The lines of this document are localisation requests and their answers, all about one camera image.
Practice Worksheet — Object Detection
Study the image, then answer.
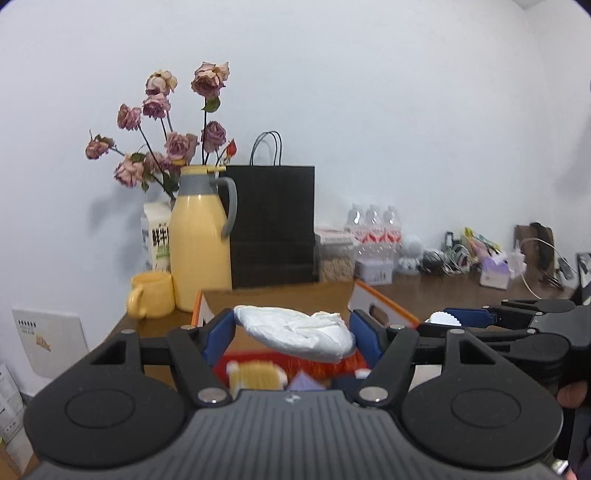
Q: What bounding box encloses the dried pink rose bouquet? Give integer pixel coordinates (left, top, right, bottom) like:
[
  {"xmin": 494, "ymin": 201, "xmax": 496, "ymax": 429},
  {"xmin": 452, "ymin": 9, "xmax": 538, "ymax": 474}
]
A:
[{"xmin": 85, "ymin": 61, "xmax": 238, "ymax": 199}]

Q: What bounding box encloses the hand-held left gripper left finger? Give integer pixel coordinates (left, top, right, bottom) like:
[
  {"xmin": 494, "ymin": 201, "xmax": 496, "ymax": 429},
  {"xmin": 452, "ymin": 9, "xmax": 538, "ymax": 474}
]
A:
[{"xmin": 88, "ymin": 308, "xmax": 238, "ymax": 408}]

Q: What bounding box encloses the small purple packet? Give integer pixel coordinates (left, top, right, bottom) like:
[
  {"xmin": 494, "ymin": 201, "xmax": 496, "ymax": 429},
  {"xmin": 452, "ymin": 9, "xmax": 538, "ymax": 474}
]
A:
[{"xmin": 288, "ymin": 371, "xmax": 324, "ymax": 393}]

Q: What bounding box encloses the yellow green snack packet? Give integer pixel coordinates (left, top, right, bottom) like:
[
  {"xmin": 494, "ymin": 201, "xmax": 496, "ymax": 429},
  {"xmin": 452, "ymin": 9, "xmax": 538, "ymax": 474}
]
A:
[{"xmin": 464, "ymin": 227, "xmax": 502, "ymax": 254}]

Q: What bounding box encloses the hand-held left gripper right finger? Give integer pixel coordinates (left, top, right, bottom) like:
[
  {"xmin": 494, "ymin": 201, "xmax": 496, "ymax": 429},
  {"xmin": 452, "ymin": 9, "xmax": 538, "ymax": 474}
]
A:
[{"xmin": 348, "ymin": 309, "xmax": 498, "ymax": 408}]

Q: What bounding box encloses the tangle of charger cables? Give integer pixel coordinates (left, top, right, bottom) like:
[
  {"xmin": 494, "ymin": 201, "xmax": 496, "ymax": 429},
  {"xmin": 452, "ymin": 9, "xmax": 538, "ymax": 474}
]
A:
[{"xmin": 422, "ymin": 231, "xmax": 472, "ymax": 277}]

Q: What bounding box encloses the white panel with sticker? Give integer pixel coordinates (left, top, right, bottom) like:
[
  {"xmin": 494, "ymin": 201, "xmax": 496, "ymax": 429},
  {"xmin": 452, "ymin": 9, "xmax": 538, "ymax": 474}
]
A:
[{"xmin": 11, "ymin": 308, "xmax": 89, "ymax": 380}]

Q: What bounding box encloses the brown bag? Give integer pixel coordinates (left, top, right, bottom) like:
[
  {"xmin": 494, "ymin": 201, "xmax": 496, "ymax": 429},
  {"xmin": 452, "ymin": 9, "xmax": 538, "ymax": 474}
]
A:
[{"xmin": 515, "ymin": 222, "xmax": 578, "ymax": 289}]

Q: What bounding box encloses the black paper bag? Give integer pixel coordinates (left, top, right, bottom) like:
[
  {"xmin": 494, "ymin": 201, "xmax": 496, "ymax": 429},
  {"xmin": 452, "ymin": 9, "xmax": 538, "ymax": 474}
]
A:
[{"xmin": 217, "ymin": 131, "xmax": 319, "ymax": 290}]

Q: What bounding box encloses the clear food container with oats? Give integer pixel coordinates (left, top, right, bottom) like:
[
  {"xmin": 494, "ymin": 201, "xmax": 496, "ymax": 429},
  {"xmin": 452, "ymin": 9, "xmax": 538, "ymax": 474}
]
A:
[{"xmin": 315, "ymin": 227, "xmax": 356, "ymax": 282}]

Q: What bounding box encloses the white robot figurine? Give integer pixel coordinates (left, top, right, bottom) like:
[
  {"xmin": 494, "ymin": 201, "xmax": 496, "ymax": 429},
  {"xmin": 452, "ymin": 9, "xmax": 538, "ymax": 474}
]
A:
[{"xmin": 398, "ymin": 235, "xmax": 424, "ymax": 275}]

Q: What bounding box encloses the red cardboard box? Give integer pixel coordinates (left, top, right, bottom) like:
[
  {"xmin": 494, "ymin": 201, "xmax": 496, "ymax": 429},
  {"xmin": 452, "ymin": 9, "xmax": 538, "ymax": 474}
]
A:
[{"xmin": 191, "ymin": 279, "xmax": 421, "ymax": 402}]

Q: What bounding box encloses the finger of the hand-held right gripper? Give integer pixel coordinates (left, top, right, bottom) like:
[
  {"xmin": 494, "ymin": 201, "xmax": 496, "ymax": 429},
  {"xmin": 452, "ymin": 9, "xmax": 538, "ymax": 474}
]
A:
[
  {"xmin": 418, "ymin": 323, "xmax": 571, "ymax": 365},
  {"xmin": 443, "ymin": 299, "xmax": 578, "ymax": 328}
]

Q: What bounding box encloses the person's right hand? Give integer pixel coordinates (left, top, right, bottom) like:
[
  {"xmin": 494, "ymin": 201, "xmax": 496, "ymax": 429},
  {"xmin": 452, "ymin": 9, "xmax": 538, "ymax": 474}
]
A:
[{"xmin": 556, "ymin": 382, "xmax": 591, "ymax": 409}]

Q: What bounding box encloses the white tin box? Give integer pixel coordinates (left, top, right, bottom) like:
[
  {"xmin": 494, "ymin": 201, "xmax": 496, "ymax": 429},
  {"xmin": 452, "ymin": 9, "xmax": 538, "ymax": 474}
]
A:
[{"xmin": 355, "ymin": 257, "xmax": 395, "ymax": 284}]

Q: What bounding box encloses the white and yellow plush toy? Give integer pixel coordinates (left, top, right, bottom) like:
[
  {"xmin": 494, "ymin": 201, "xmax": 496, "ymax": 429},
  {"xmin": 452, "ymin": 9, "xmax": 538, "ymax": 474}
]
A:
[{"xmin": 226, "ymin": 360, "xmax": 289, "ymax": 400}]

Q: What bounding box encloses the yellow mug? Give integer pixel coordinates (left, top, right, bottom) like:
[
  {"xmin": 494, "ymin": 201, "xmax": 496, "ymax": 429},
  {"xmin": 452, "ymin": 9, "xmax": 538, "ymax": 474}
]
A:
[{"xmin": 127, "ymin": 271, "xmax": 176, "ymax": 319}]

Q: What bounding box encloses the white milk carton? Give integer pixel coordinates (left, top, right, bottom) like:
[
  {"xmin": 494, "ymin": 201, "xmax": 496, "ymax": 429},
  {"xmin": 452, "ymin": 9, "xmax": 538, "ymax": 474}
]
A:
[{"xmin": 141, "ymin": 200, "xmax": 174, "ymax": 273}]

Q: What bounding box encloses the yellow thermos jug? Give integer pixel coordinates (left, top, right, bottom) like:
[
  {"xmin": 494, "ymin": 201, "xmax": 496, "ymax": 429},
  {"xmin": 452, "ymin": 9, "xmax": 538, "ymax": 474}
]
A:
[{"xmin": 168, "ymin": 165, "xmax": 238, "ymax": 313}]

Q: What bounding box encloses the pale plastic bag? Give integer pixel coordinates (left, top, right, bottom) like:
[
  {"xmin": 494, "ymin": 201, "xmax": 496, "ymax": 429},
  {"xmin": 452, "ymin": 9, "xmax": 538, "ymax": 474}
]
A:
[{"xmin": 233, "ymin": 305, "xmax": 356, "ymax": 363}]

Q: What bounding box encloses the clear water bottle red label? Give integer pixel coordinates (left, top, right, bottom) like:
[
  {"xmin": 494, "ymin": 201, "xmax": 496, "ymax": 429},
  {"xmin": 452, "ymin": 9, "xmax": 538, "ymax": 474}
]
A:
[
  {"xmin": 382, "ymin": 205, "xmax": 402, "ymax": 261},
  {"xmin": 365, "ymin": 204, "xmax": 385, "ymax": 260},
  {"xmin": 346, "ymin": 203, "xmax": 369, "ymax": 261}
]

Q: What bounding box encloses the purple tissue pack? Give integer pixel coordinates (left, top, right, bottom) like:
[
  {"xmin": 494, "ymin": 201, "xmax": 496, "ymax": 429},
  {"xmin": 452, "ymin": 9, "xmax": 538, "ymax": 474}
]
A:
[{"xmin": 479, "ymin": 251, "xmax": 514, "ymax": 291}]

